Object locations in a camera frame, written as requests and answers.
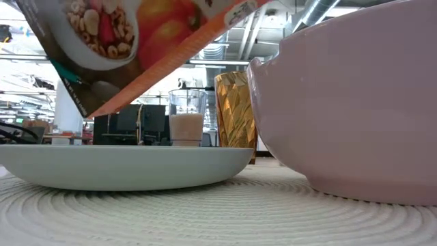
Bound black computer monitor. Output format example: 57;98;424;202
141;104;167;145
93;104;141;146

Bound white pillar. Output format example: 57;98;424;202
51;80;85;146

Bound silver ventilation duct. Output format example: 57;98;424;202
290;0;342;33

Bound white ceramic bowl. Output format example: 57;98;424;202
246;0;437;207

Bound clear glass with white rice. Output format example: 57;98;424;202
168;88;208;148

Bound brown cardboard box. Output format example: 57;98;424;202
22;119;51;138

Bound orange cereal box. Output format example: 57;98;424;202
15;0;274;119

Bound pale blue-grey plate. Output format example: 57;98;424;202
0;143;255;192

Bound amber faceted plastic cup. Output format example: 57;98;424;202
214;70;259;165

